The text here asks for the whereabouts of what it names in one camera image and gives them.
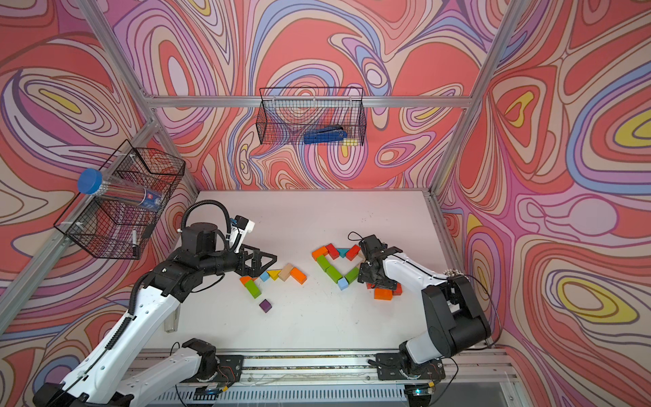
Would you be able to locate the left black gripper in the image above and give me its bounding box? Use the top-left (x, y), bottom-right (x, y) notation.
top-left (198, 241), bottom-right (277, 279)

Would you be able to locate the yellow triangle block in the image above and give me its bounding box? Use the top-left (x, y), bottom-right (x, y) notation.
top-left (267, 270), bottom-right (281, 281)

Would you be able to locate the green block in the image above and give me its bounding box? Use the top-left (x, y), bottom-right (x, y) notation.
top-left (325, 266), bottom-right (342, 283)
top-left (316, 255), bottom-right (332, 271)
top-left (244, 280), bottom-right (262, 298)
top-left (344, 267), bottom-right (359, 284)

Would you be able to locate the natural wood block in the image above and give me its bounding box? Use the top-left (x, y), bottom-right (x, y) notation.
top-left (278, 263), bottom-right (294, 282)

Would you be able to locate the light blue cube block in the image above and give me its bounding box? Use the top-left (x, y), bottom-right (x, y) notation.
top-left (337, 277), bottom-right (349, 290)

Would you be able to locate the green block bottom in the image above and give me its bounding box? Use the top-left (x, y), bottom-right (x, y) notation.
top-left (244, 280), bottom-right (262, 298)

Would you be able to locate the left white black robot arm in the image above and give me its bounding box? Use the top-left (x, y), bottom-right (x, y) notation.
top-left (33, 199), bottom-right (277, 406)

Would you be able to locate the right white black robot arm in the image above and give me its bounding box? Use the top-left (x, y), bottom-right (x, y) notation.
top-left (358, 235), bottom-right (492, 380)

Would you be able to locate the purple cube block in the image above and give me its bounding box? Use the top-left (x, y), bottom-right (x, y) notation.
top-left (259, 299), bottom-right (272, 313)

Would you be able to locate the cup of pencils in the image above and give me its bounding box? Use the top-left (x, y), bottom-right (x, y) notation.
top-left (442, 269), bottom-right (463, 278)

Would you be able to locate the grey stapler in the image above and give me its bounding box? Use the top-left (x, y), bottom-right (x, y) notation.
top-left (164, 306), bottom-right (181, 333)

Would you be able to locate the white marker in basket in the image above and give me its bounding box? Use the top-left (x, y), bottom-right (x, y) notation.
top-left (132, 230), bottom-right (140, 259)

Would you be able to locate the blue black tool in basket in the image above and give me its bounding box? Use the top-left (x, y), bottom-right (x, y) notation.
top-left (303, 125), bottom-right (349, 144)

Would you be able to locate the clear bottle blue cap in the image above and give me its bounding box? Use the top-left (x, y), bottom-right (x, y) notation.
top-left (77, 169), bottom-right (163, 211)

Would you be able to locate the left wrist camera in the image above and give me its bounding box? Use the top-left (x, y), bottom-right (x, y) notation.
top-left (229, 215), bottom-right (255, 253)

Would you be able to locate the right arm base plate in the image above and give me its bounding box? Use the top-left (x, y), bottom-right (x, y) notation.
top-left (367, 352), bottom-right (446, 383)

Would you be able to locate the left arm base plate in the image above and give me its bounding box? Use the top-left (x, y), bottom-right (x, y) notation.
top-left (182, 354), bottom-right (244, 385)

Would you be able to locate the left black wire basket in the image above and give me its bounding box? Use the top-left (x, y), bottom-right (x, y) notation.
top-left (54, 141), bottom-right (186, 259)

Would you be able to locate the black wire basket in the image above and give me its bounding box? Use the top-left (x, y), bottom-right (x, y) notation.
top-left (54, 141), bottom-right (186, 259)
top-left (255, 86), bottom-right (367, 147)

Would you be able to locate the back black wire basket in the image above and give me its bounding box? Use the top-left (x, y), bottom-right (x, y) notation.
top-left (255, 86), bottom-right (367, 147)

